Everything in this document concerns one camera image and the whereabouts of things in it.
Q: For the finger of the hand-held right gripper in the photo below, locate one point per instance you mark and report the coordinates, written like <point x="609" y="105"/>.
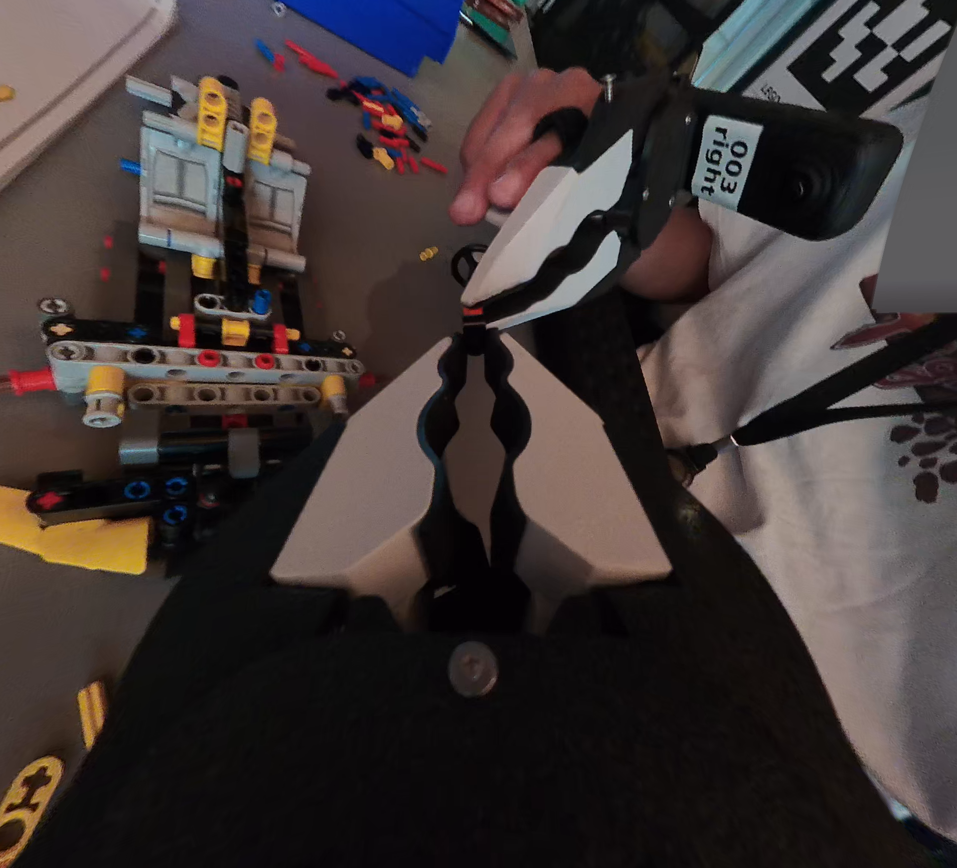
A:
<point x="590" y="262"/>
<point x="553" y="195"/>

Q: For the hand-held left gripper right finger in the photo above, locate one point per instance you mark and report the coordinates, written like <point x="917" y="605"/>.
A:
<point x="590" y="502"/>

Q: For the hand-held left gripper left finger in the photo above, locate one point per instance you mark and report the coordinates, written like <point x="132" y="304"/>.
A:
<point x="351" y="502"/>

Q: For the black lego steering wheel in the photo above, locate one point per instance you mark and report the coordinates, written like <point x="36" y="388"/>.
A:
<point x="465" y="262"/>

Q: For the black lego connector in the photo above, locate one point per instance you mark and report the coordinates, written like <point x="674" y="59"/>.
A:
<point x="475" y="337"/>

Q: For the lego car chassis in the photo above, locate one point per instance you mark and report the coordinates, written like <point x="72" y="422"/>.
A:
<point x="209" y="360"/>

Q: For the pile of yellow black lego pieces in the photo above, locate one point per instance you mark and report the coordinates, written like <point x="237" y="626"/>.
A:
<point x="30" y="793"/>

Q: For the person's right forearm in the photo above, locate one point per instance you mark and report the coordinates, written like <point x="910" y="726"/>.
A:
<point x="673" y="262"/>

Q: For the lego instruction booklet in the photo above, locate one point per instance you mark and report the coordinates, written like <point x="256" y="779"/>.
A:
<point x="60" y="46"/>

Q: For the person's right hand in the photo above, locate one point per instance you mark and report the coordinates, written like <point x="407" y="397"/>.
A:
<point x="501" y="135"/>

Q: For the pile of red blue pins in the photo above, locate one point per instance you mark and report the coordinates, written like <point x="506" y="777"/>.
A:
<point x="389" y="120"/>

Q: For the black mesh office chair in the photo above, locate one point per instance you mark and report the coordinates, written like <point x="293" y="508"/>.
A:
<point x="635" y="8"/>

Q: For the person's light clothing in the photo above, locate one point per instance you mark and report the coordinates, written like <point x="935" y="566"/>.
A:
<point x="822" y="546"/>

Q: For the red and blue joined pins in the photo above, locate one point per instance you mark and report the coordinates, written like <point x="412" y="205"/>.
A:
<point x="269" y="57"/>

